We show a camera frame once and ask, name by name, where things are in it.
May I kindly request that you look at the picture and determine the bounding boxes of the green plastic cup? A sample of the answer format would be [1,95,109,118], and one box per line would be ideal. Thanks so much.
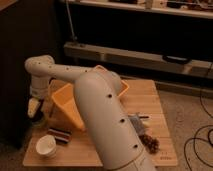
[33,115,46,127]

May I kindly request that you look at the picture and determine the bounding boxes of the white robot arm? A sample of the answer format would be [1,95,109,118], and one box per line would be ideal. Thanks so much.
[25,55,157,171]

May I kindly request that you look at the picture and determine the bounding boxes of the yellow plastic bin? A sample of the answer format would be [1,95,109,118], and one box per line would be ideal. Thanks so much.
[51,65,129,131]

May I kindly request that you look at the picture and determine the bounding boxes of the striped dark block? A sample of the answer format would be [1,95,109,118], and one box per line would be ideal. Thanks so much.
[47,128,71,143]

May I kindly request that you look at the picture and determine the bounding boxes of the white cup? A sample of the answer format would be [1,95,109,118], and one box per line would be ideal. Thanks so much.
[35,135,57,157]

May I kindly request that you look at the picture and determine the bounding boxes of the metal pole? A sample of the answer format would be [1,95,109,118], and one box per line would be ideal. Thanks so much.
[65,0,77,42]

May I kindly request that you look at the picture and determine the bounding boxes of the brown grape bunch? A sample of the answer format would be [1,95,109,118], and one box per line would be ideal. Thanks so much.
[139,134,159,154]

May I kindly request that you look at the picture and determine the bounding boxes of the black object on shelf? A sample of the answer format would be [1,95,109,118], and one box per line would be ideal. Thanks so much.
[162,55,192,65]

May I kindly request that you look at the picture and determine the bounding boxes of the black cable on floor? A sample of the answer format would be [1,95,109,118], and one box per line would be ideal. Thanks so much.
[183,62,213,169]

